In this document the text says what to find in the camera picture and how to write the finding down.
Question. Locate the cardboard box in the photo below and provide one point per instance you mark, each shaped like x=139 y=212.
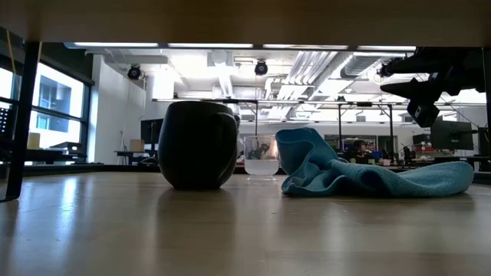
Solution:
x=33 y=140
x=137 y=145

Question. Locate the black ceiling spotlight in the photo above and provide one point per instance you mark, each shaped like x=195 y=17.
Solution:
x=261 y=68
x=134 y=72

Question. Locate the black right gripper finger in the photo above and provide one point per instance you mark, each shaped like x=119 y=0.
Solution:
x=410 y=63
x=418 y=90

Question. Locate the seated person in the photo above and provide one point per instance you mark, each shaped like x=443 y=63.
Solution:
x=358 y=151

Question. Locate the large black monitor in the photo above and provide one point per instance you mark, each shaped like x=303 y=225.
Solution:
x=452 y=135

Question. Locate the wooden shelf with black legs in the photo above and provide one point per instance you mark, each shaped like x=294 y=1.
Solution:
x=245 y=23

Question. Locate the small black monitor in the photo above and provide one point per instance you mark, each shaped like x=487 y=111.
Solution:
x=151 y=131

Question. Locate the turquoise microfibre cloth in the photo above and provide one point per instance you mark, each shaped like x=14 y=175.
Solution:
x=345 y=180

